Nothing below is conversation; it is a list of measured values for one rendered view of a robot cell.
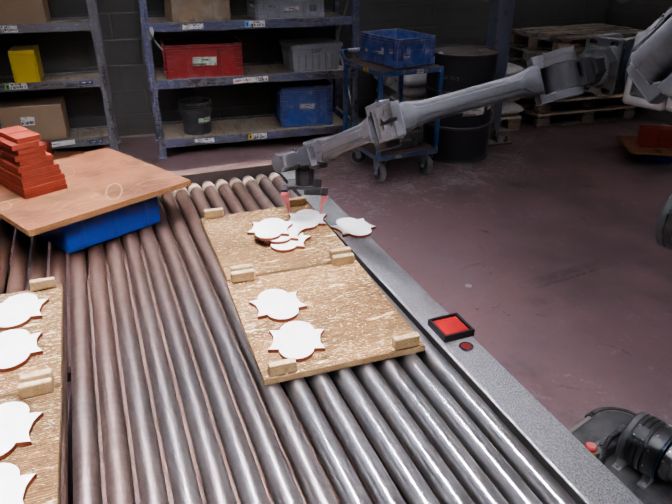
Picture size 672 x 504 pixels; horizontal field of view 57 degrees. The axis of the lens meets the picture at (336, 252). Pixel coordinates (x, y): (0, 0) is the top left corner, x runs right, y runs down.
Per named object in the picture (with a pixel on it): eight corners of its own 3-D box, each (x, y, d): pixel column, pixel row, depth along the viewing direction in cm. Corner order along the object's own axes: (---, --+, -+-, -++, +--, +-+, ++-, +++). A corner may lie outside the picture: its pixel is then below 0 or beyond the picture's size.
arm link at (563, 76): (600, 80, 132) (594, 55, 131) (572, 86, 127) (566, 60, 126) (563, 91, 140) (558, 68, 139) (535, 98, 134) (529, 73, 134)
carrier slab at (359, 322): (356, 265, 165) (356, 259, 165) (425, 351, 131) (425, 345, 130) (226, 286, 155) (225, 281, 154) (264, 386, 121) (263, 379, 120)
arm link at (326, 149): (407, 143, 141) (396, 97, 140) (387, 148, 139) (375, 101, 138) (327, 169, 180) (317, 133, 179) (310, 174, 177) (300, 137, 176)
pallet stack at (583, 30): (589, 100, 724) (604, 22, 685) (651, 122, 639) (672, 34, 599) (490, 109, 690) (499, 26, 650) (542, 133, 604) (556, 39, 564)
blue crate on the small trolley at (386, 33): (396, 55, 501) (397, 28, 492) (436, 64, 463) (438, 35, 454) (357, 59, 483) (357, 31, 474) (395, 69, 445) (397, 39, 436)
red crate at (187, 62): (236, 67, 571) (234, 35, 558) (244, 76, 533) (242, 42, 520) (163, 71, 554) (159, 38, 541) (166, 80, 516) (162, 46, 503)
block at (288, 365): (296, 366, 124) (295, 356, 122) (298, 372, 122) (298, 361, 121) (266, 372, 122) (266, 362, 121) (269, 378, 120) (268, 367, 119)
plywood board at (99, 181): (107, 151, 220) (106, 147, 219) (191, 185, 190) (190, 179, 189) (-44, 189, 187) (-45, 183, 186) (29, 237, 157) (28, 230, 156)
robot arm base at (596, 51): (616, 95, 137) (627, 39, 132) (595, 101, 133) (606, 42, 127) (581, 89, 143) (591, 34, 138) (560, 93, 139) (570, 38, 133)
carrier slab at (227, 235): (308, 207, 201) (308, 202, 200) (355, 262, 167) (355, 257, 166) (200, 222, 190) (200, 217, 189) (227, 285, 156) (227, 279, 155)
